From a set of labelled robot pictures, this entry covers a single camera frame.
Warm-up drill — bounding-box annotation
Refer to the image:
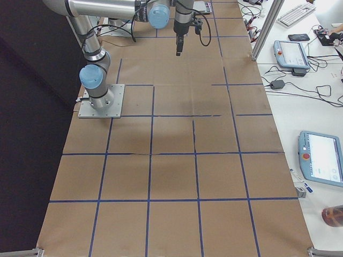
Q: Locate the white keyboard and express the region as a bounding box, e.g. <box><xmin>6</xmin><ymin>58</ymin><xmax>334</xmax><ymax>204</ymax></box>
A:
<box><xmin>277</xmin><ymin>3</ymin><xmax>316</xmax><ymax>28</ymax></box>

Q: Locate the teach pendant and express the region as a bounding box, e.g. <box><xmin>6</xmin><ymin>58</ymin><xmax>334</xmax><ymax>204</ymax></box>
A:
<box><xmin>273</xmin><ymin>40</ymin><xmax>310</xmax><ymax>70</ymax></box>
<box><xmin>298</xmin><ymin>131</ymin><xmax>342</xmax><ymax>187</ymax></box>

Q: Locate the far teach pendant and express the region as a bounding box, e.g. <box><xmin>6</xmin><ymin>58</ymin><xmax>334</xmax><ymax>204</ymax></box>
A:
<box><xmin>273</xmin><ymin>40</ymin><xmax>310</xmax><ymax>70</ymax></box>

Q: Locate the silver digital kitchen scale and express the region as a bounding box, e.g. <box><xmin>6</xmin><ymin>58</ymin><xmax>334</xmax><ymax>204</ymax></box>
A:
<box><xmin>193</xmin><ymin>1</ymin><xmax>212</xmax><ymax>14</ymax></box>

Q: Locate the black power adapter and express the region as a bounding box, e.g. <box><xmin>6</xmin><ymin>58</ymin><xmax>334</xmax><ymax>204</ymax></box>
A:
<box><xmin>270</xmin><ymin>80</ymin><xmax>285</xmax><ymax>90</ymax></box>

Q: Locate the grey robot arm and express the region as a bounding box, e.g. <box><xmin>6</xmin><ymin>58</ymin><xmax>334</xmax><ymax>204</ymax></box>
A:
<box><xmin>44</xmin><ymin>1</ymin><xmax>171</xmax><ymax>111</ymax></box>
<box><xmin>106</xmin><ymin>1</ymin><xmax>197</xmax><ymax>56</ymax></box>

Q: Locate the brown glass jar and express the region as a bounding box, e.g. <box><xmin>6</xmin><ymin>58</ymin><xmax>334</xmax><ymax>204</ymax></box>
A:
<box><xmin>322</xmin><ymin>205</ymin><xmax>342</xmax><ymax>227</ymax></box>

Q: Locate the aluminium frame post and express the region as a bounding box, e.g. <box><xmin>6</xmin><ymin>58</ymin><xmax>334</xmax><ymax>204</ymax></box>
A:
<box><xmin>250</xmin><ymin>0</ymin><xmax>284</xmax><ymax>61</ymax></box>

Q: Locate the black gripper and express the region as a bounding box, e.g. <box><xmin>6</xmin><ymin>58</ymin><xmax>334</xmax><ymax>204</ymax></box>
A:
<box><xmin>173</xmin><ymin>20</ymin><xmax>192</xmax><ymax>56</ymax></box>

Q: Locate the black smartphone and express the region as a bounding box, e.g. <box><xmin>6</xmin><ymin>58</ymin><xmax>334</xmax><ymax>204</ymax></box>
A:
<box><xmin>288</xmin><ymin>34</ymin><xmax>310</xmax><ymax>42</ymax></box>

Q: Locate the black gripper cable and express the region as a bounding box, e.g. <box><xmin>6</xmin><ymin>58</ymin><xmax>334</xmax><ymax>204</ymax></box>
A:
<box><xmin>176</xmin><ymin>0</ymin><xmax>212</xmax><ymax>46</ymax></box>

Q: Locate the brown paper table cover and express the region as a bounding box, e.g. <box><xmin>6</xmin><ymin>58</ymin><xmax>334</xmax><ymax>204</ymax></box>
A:
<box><xmin>37</xmin><ymin>1</ymin><xmax>312</xmax><ymax>256</ymax></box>

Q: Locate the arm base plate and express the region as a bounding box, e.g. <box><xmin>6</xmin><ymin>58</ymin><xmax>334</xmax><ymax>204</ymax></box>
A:
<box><xmin>78</xmin><ymin>84</ymin><xmax>125</xmax><ymax>118</ymax></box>

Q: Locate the near teach pendant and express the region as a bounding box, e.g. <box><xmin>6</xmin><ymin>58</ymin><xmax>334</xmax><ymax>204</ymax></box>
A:
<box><xmin>298</xmin><ymin>131</ymin><xmax>342</xmax><ymax>187</ymax></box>

